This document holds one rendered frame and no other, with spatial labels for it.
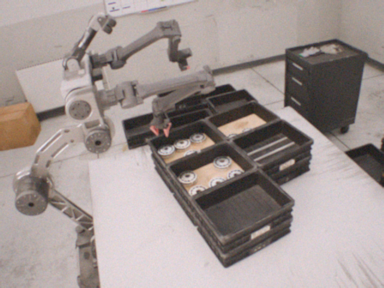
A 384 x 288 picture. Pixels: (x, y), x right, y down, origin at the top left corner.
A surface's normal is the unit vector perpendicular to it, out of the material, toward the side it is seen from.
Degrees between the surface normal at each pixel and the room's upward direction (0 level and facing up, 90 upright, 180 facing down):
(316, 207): 0
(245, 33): 90
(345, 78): 90
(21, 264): 0
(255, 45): 90
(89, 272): 0
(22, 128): 90
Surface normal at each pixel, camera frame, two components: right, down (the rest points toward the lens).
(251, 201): -0.11, -0.80
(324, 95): 0.30, 0.53
